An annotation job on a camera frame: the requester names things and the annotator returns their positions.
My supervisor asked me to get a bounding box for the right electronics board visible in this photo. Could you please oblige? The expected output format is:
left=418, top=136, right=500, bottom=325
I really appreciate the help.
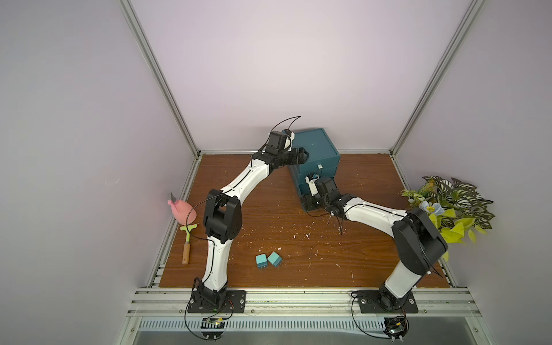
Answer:
left=383, top=316, right=409, bottom=342

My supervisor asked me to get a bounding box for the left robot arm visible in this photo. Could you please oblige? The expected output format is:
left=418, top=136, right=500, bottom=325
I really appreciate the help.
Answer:
left=194, top=147, right=309, bottom=309

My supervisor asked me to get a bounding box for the teal plug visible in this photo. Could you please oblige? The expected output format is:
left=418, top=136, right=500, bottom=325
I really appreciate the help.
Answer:
left=267, top=252, right=283, bottom=267
left=255, top=254, right=268, bottom=269

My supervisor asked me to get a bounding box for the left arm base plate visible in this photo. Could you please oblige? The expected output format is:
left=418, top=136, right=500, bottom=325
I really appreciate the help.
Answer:
left=186, top=289, right=247, bottom=314

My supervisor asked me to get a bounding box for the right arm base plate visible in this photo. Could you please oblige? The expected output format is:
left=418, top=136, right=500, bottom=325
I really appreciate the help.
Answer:
left=356, top=290, right=419, bottom=314

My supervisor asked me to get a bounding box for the artificial green plant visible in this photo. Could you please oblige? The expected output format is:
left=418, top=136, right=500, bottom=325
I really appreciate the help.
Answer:
left=401, top=175, right=495, bottom=244

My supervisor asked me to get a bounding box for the teal top drawer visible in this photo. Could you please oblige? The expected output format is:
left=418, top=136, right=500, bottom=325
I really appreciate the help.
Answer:
left=296, top=155, right=341, bottom=178

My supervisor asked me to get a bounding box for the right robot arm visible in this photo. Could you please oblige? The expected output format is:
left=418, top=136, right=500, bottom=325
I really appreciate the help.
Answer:
left=305, top=173, right=449, bottom=311

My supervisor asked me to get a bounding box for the teal three-drawer cabinet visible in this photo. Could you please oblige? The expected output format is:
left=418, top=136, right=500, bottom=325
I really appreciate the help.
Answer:
left=288, top=128, right=340, bottom=198

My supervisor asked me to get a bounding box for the electronics board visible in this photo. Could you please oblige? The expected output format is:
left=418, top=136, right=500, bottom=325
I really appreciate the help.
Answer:
left=200, top=317, right=227, bottom=342
left=383, top=316, right=409, bottom=342

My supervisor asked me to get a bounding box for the aluminium front rail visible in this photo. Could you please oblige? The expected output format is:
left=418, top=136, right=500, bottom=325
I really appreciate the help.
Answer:
left=125, top=287, right=482, bottom=319

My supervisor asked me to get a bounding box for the green wooden-handled tool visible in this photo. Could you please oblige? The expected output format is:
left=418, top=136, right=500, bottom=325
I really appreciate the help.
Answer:
left=180, top=224, right=197, bottom=265

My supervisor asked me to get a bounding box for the left electronics board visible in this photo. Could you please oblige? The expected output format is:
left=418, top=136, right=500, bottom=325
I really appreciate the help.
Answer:
left=200, top=317, right=227, bottom=342

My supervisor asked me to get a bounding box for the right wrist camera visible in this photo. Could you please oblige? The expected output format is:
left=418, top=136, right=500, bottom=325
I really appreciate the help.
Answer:
left=305, top=172, right=320, bottom=196

